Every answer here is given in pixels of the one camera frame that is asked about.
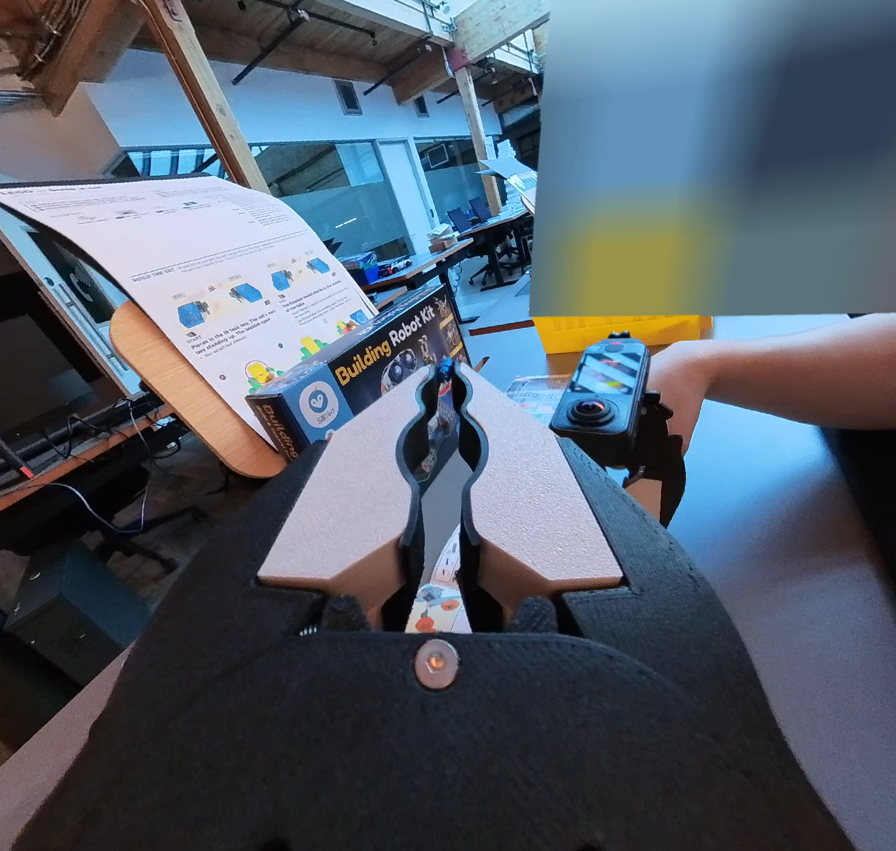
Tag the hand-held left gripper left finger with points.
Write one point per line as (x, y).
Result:
(343, 501)

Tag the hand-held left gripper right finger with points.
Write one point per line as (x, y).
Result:
(532, 508)

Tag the small blue plastic piece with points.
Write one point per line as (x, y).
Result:
(444, 370)

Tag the person's right forearm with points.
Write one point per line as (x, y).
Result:
(805, 375)

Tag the background wooden desk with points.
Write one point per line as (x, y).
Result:
(500, 221)
(427, 263)

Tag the person's right hand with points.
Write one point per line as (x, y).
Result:
(682, 382)

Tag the colourful printed leaflet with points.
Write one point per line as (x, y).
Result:
(542, 396)

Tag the yellow plastic bin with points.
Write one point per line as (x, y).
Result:
(616, 333)

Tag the robot kit box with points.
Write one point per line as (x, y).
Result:
(364, 361)

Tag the wooden display board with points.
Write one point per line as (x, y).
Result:
(182, 389)

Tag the person's dark clothing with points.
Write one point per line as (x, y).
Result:
(864, 487)

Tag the printed instruction sheet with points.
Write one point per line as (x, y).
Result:
(210, 249)

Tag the grey cabinet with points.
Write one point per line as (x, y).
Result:
(77, 613)

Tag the silver framed monitor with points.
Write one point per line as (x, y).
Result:
(63, 291)

